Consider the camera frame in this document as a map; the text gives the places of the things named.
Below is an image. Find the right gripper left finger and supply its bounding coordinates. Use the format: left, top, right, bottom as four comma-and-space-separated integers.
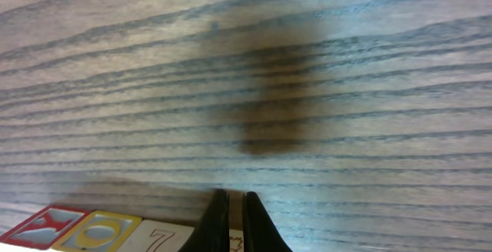
178, 189, 230, 252

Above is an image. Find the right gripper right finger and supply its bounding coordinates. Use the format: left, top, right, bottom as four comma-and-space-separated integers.
242, 191, 292, 252

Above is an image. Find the white block monkey picture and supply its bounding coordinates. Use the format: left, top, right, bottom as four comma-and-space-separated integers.
117, 220, 194, 252

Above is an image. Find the white block green edge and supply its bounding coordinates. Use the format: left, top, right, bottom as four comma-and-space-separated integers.
52, 211, 142, 252

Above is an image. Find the white block blue edge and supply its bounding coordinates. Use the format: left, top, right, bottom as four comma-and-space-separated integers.
1, 204, 91, 252

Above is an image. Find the green top block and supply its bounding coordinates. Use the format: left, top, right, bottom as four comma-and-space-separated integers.
229, 229, 244, 252

